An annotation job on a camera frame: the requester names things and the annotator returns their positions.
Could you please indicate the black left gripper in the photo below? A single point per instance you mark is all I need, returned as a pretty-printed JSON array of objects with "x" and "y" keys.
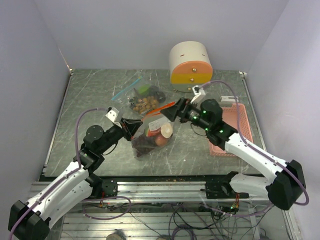
[{"x": 131, "y": 126}]

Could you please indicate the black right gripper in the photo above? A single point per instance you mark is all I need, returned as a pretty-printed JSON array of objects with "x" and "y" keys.
[{"x": 171, "y": 113}]

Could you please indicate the orange zip top bag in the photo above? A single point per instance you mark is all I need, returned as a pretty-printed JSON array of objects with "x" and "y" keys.
[{"x": 154, "y": 120}]

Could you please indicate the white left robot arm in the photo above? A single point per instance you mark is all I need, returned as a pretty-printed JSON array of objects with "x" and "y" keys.
[{"x": 32, "y": 220}]

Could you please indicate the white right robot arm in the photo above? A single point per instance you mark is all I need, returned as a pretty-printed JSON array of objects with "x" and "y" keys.
[{"x": 282, "y": 182}]

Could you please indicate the fake brown longan bunch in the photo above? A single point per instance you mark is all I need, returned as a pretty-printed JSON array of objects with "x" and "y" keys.
[{"x": 145, "y": 105}]

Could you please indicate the fake brown round fruit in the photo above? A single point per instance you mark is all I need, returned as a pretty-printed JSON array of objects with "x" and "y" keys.
[{"x": 161, "y": 141}]

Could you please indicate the blue zip top bag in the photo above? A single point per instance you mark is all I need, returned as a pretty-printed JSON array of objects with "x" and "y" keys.
[{"x": 127, "y": 95}]

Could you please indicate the fake green vegetable piece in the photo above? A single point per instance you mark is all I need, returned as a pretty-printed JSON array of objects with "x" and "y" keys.
[{"x": 143, "y": 90}]

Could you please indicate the round mini drawer cabinet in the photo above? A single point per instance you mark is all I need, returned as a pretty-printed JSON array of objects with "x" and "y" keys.
[{"x": 189, "y": 65}]

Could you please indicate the small white plastic clip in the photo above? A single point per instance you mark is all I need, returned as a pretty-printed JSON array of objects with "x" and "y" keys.
[{"x": 228, "y": 99}]

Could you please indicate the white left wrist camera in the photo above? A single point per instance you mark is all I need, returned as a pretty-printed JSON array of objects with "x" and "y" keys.
[{"x": 114, "y": 115}]

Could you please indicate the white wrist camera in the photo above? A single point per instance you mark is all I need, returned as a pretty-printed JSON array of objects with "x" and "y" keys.
[
  {"x": 199, "y": 94},
  {"x": 114, "y": 115}
]

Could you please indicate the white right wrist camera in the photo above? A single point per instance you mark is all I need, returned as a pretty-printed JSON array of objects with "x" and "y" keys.
[{"x": 199, "y": 94}]

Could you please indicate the aluminium rail frame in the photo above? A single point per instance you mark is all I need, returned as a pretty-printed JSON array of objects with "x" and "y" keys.
[{"x": 199, "y": 207}]

